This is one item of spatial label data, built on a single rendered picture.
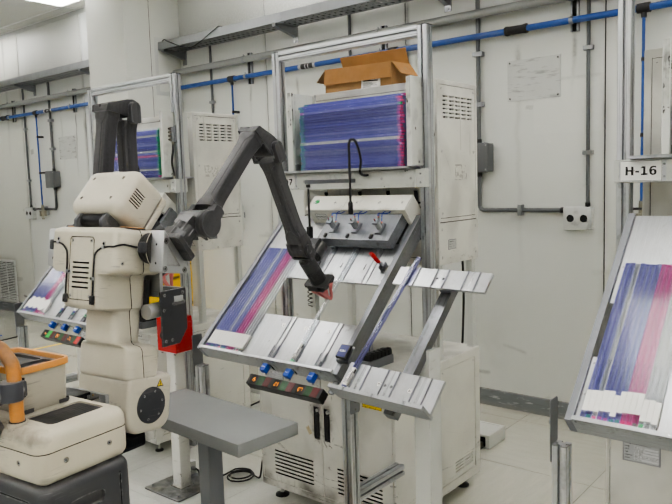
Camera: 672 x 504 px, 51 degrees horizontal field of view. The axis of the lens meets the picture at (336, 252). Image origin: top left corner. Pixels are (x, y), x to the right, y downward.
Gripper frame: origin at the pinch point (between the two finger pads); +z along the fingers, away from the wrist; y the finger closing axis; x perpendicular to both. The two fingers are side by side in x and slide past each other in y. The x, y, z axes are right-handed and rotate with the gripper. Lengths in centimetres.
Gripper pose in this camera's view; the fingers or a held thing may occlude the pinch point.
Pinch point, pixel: (329, 297)
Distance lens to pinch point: 255.0
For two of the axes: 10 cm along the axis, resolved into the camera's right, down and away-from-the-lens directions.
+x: -4.8, 7.0, -5.3
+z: 4.1, 7.1, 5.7
